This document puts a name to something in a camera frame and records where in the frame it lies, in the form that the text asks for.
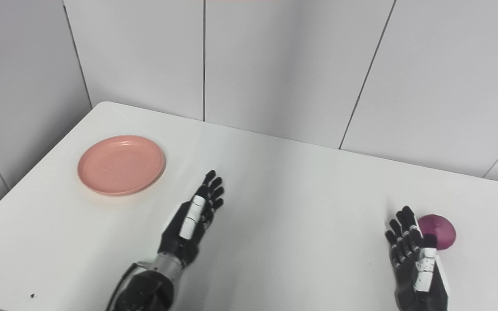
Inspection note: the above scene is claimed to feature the pink round plate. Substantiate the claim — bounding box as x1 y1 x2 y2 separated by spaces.
77 135 166 197

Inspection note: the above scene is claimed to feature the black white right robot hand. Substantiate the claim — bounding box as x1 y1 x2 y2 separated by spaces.
384 206 451 311

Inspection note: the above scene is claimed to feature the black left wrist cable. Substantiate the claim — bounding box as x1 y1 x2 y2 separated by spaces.
105 261 142 311

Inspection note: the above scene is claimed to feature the purple onion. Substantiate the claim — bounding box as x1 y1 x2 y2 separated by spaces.
417 214 457 251

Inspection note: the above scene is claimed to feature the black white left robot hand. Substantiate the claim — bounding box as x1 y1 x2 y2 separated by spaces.
157 170 225 269

